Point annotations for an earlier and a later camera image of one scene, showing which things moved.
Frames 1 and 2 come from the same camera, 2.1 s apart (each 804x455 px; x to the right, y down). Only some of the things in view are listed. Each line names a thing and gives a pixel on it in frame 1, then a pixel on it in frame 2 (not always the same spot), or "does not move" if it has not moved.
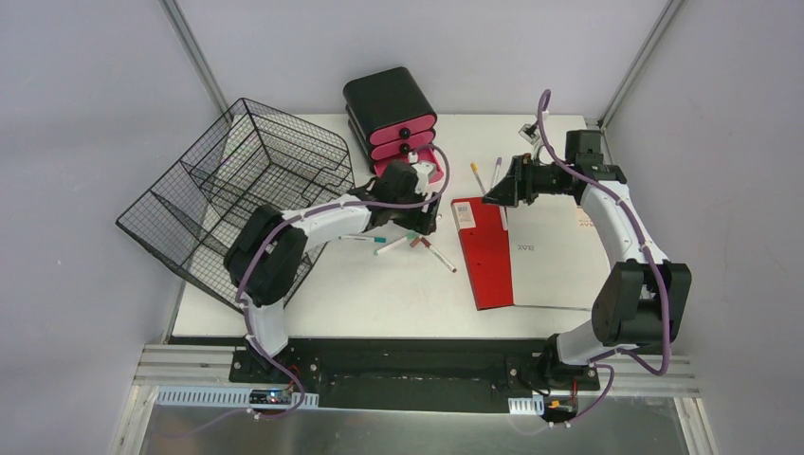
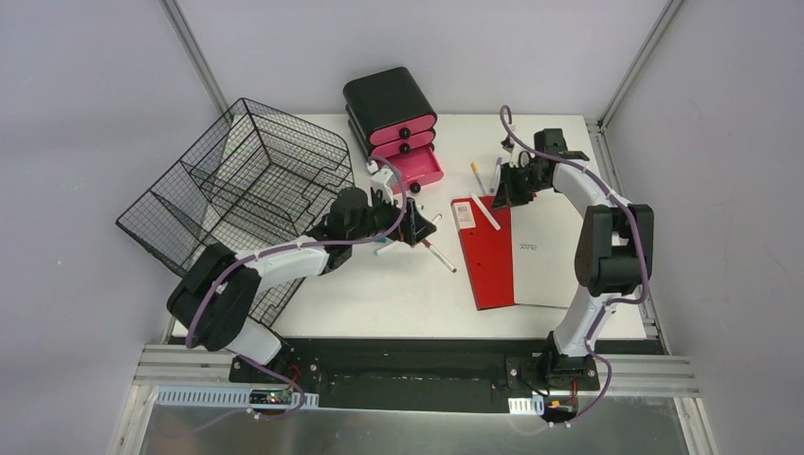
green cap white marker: x=411 y=236 does not move
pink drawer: x=425 y=156 does not move
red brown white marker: x=439 y=255 does not move
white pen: x=503 y=217 -> x=485 y=212
